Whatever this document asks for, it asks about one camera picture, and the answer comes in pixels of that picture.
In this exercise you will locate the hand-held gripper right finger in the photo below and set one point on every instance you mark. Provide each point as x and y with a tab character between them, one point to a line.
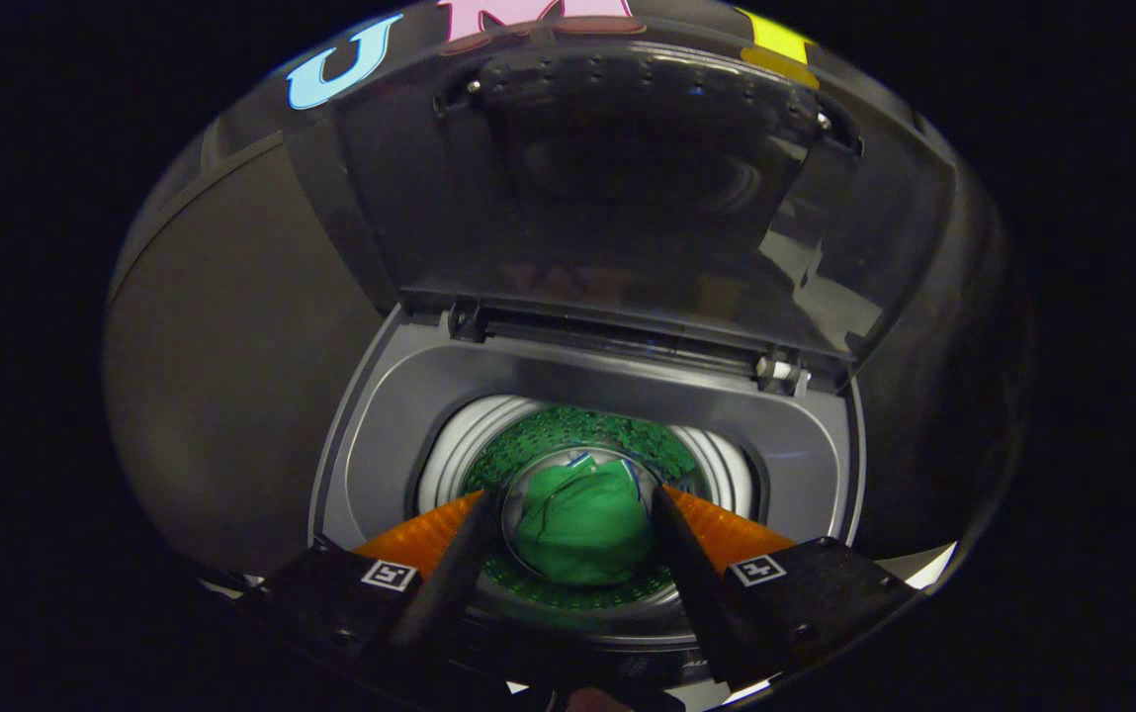
696	574

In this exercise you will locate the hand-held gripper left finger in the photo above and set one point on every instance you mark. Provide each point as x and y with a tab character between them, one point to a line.
449	574

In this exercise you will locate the green polo shirt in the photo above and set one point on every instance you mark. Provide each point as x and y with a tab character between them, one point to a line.
582	524

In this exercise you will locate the dark grey washing machine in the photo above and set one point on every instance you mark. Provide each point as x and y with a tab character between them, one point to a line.
399	425

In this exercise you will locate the dark washing machine lid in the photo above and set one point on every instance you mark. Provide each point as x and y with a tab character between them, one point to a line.
627	218

